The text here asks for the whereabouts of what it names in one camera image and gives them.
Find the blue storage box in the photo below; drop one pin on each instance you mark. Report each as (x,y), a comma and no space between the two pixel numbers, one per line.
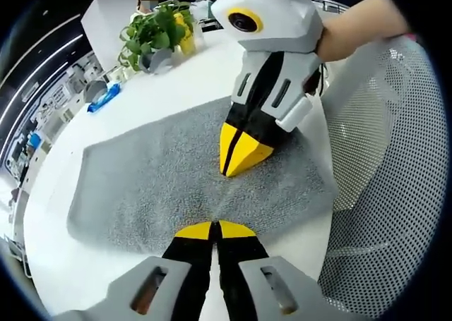
(36,140)

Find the blue wipes packet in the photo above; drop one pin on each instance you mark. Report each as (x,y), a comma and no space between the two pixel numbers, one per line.
(104,98)

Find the grey mesh office chair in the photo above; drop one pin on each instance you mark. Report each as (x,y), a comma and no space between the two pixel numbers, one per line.
(388,194)

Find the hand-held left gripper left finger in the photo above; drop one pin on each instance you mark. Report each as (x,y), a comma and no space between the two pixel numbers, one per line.
(190,264)

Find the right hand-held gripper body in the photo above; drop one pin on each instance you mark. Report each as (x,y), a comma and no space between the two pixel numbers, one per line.
(282,17)

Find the green potted plant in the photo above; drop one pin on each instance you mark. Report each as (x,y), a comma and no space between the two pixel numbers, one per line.
(152,31)

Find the grey round device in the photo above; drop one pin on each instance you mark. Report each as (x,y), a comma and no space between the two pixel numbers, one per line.
(94,90)

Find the grey towel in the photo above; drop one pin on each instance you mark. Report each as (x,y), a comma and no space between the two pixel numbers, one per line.
(159,180)

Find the white cup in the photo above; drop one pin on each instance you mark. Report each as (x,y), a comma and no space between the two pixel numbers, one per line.
(116,74)

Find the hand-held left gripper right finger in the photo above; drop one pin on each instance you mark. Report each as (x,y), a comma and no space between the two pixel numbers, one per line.
(240,264)

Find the white table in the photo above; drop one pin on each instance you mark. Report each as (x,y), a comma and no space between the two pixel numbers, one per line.
(169,84)

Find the yellow bottle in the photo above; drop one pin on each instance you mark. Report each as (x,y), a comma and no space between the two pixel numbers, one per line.
(185,35)

